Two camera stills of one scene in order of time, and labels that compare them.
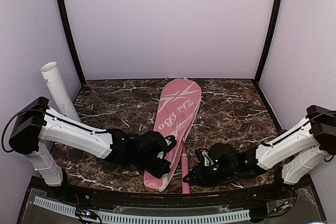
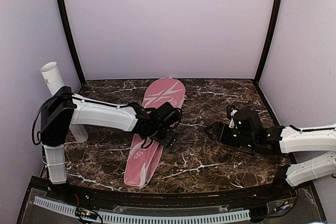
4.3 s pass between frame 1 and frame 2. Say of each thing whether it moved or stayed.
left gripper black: moved
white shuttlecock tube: stayed
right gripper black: moved
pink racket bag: moved
